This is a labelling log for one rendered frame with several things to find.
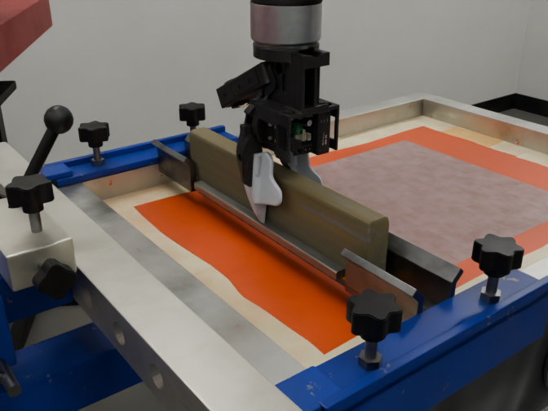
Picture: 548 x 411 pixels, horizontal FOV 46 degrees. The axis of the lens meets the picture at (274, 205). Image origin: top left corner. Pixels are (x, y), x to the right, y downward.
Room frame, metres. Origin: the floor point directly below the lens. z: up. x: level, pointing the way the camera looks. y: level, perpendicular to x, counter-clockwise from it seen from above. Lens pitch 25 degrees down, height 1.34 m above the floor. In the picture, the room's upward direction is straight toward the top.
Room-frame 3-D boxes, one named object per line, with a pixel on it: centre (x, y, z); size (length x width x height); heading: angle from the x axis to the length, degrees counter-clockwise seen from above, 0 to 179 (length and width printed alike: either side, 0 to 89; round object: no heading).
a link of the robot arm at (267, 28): (0.69, -0.02, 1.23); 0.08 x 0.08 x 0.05
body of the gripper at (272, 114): (0.69, -0.02, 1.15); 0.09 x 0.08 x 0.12; 37
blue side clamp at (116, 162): (0.91, 0.19, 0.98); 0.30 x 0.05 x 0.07; 127
